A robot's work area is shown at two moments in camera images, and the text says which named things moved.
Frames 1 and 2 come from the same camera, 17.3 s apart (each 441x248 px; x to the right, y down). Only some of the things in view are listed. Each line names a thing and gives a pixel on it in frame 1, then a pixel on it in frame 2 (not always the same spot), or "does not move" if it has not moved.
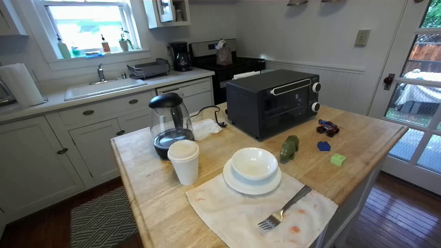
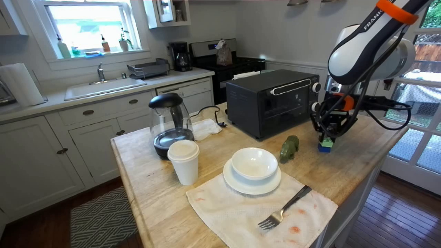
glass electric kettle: x=169 y=122 does not move
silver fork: x=274 y=220 does not move
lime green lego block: x=337 y=159 to x=326 y=142
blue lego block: x=322 y=145 does not move
